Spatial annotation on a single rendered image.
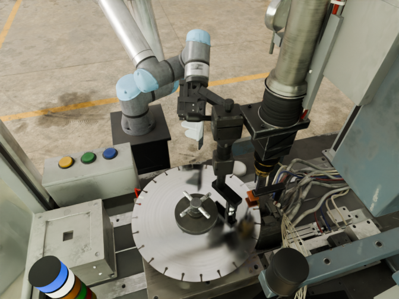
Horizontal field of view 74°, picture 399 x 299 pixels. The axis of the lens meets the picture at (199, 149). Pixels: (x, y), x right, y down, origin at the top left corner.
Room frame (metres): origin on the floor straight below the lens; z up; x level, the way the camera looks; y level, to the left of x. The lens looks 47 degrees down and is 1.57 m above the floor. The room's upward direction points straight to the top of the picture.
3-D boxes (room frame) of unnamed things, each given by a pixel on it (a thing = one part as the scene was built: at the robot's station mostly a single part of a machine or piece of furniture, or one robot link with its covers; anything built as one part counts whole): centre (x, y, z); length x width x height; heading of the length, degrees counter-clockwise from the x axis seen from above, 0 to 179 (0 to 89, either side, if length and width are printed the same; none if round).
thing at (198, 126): (0.54, 0.02, 1.08); 0.09 x 0.06 x 0.03; 177
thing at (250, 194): (0.40, -0.18, 0.95); 0.10 x 0.03 x 0.07; 106
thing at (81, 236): (0.31, 0.35, 0.82); 0.18 x 0.18 x 0.15; 16
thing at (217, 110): (0.39, -0.05, 1.17); 0.06 x 0.05 x 0.20; 97
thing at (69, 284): (0.13, 0.23, 1.11); 0.05 x 0.04 x 0.03; 16
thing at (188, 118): (0.41, -0.01, 1.21); 0.08 x 0.06 x 0.03; 106
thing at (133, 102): (0.92, 0.27, 0.91); 0.13 x 0.12 x 0.14; 128
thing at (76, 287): (0.13, 0.23, 1.08); 0.05 x 0.04 x 0.03; 16
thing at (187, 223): (0.34, 0.01, 0.96); 0.11 x 0.11 x 0.03
